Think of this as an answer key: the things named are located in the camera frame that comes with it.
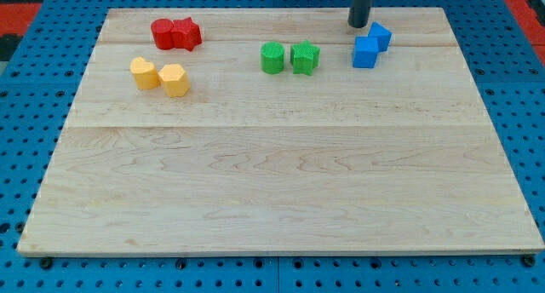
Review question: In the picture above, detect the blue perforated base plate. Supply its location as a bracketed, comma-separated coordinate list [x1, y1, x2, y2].
[1, 0, 544, 292]

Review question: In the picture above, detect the yellow heart block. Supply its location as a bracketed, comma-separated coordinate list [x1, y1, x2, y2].
[129, 57, 160, 89]

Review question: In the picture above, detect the green star block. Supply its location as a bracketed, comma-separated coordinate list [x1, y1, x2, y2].
[290, 40, 320, 76]

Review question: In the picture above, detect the blue triangle block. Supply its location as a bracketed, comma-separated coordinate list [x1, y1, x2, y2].
[368, 22, 392, 52]

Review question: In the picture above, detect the yellow hexagon block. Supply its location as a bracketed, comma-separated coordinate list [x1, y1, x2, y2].
[158, 64, 191, 97]

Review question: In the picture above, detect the green cylinder block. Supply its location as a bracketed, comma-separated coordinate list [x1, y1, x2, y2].
[261, 42, 284, 74]

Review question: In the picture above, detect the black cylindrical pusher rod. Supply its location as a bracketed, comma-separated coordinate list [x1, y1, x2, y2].
[347, 0, 374, 28]

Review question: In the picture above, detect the wooden board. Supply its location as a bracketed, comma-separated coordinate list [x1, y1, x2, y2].
[18, 8, 544, 257]

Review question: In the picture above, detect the blue cube block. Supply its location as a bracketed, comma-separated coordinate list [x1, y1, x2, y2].
[353, 37, 379, 68]

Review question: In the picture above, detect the red cylinder block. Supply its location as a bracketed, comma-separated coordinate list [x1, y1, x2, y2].
[151, 18, 174, 50]

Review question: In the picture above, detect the red star block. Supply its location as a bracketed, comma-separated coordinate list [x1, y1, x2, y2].
[170, 17, 203, 51]

